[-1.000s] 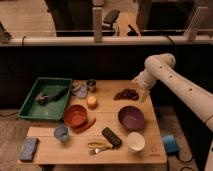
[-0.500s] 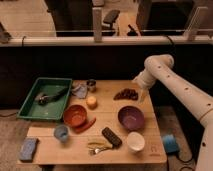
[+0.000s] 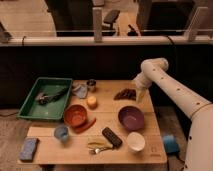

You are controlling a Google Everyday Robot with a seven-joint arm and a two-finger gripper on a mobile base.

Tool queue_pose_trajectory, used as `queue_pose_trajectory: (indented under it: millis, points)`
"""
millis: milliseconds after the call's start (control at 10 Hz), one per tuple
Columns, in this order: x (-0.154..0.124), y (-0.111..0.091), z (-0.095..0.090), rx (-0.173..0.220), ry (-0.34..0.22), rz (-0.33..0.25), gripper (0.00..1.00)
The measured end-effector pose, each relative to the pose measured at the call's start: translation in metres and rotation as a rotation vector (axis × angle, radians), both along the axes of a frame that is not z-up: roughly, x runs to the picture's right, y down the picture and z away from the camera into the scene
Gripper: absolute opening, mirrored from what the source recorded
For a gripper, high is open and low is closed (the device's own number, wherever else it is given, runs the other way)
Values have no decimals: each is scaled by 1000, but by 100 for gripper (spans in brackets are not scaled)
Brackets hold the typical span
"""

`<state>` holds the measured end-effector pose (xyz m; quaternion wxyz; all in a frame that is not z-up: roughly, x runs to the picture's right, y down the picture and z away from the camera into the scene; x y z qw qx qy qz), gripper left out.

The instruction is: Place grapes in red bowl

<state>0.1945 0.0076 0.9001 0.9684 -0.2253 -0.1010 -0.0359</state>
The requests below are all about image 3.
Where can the small metal cup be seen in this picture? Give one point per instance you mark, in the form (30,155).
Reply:
(91,85)

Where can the dark tool in tray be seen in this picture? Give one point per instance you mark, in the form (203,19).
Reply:
(44,99)

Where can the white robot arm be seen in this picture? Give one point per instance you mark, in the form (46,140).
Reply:
(199,153)

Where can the grey blue cloth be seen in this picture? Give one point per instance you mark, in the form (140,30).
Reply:
(80,90)

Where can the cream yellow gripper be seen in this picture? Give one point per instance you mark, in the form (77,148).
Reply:
(140,93)

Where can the black remote control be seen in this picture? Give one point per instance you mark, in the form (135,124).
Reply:
(112,137)

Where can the red chili pepper toy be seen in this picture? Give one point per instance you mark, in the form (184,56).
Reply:
(85,127)

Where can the dark purple grape bunch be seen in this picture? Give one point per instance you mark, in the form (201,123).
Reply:
(128,94)

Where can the red bowl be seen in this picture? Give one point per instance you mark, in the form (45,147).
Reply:
(75,115)

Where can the white rail with posts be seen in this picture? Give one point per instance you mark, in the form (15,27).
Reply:
(30,28)

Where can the green plastic tray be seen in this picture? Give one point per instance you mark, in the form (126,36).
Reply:
(54,110)

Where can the purple bowl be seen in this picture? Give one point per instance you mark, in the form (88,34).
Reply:
(131,117)

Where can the blue sponge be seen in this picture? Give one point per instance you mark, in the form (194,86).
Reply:
(28,149)

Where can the blue plastic cup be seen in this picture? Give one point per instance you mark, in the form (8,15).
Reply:
(61,133)

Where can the yellow banana toy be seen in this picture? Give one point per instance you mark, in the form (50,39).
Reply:
(98,143)

